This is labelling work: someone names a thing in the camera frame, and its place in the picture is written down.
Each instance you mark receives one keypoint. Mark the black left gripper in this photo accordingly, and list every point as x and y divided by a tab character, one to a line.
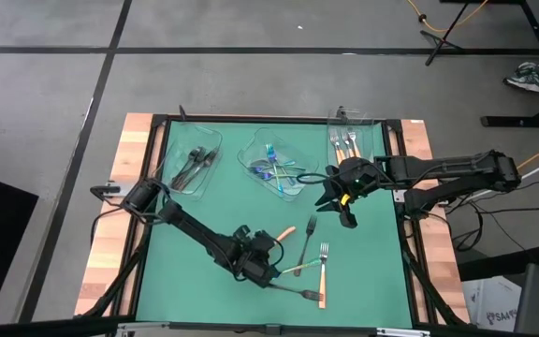
253	267

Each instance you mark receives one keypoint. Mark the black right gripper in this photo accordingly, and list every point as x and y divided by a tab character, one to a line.
356	178

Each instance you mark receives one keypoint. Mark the black metal fork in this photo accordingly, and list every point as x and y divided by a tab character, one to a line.
306	245
213	156
297	291
193	153
206	161
200	156

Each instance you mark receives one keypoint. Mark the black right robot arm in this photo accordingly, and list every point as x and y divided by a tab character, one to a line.
447	168

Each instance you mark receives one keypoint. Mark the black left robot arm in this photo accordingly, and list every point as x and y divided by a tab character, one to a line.
194	229

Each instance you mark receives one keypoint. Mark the clear glass baking dish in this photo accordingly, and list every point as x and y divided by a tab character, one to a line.
293	191
190	140
368	140

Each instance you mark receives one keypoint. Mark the white cardboard box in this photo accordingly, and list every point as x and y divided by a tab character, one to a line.
494	304

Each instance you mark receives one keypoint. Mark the black tripod stand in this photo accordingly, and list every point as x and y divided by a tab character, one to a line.
442	41

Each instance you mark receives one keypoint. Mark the person's shoe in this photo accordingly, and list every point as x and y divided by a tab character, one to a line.
527	79

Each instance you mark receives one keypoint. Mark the white metal bracket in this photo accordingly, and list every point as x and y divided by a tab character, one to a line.
398	195

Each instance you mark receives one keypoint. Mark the black metal rig frame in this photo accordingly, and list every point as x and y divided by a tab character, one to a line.
274	119

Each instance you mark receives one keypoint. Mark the black desk frame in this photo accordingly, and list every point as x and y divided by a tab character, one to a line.
508	121

